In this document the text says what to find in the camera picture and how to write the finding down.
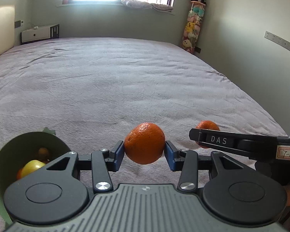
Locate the white wall socket strip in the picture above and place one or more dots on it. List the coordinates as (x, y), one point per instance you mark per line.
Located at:
(279, 41)

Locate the cloth on window sill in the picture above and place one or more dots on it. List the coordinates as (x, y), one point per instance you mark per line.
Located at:
(145, 4)

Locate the large yellow-green apple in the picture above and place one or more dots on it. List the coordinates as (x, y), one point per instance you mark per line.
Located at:
(33, 168)

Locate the green plastic bowl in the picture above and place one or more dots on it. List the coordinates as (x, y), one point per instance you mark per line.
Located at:
(4, 154)

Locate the cream padded headboard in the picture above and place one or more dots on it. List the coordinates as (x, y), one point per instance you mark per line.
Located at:
(1, 31)

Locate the grey-lilac bed blanket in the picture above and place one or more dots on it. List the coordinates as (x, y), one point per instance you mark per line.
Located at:
(116, 82)

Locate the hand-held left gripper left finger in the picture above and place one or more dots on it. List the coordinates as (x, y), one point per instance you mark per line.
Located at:
(119, 156)

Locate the hanging plush toy bag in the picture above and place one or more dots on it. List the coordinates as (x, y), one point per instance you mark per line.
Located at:
(192, 29)

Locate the small red cup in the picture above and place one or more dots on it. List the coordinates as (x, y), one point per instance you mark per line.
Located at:
(65, 1)

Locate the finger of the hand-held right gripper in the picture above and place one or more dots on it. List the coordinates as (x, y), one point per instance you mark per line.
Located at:
(217, 140)

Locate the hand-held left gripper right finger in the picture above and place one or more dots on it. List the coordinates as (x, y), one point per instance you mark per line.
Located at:
(170, 155)

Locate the white and black nightstand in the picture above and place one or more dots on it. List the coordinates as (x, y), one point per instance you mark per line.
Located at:
(37, 33)

